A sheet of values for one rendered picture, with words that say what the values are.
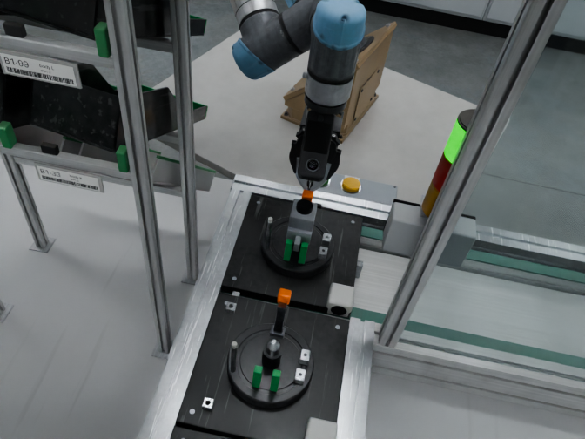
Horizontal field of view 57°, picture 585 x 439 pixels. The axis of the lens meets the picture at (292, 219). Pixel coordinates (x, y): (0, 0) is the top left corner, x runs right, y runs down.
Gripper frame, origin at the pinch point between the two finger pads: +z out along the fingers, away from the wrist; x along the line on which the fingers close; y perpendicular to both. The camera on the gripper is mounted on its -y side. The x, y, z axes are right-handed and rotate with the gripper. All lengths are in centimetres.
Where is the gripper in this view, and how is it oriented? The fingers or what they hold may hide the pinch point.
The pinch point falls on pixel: (308, 189)
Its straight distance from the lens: 102.5
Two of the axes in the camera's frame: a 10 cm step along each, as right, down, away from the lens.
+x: -9.8, -2.0, 0.5
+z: -1.0, 6.7, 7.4
